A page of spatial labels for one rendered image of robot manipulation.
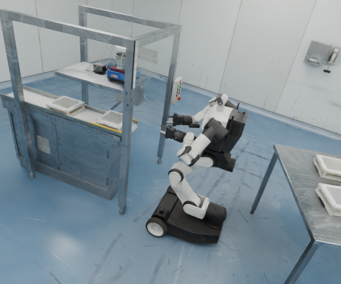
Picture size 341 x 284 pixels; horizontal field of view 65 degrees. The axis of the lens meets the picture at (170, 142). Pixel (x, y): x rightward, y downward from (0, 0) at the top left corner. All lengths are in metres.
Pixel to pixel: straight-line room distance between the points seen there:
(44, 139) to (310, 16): 4.34
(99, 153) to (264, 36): 3.79
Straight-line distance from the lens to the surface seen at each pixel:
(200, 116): 2.39
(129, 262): 2.48
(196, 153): 1.81
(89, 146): 2.65
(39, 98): 2.99
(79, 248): 2.57
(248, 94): 5.62
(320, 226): 2.00
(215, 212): 2.52
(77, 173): 2.95
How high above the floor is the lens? 2.05
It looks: 31 degrees down
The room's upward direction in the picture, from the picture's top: 9 degrees clockwise
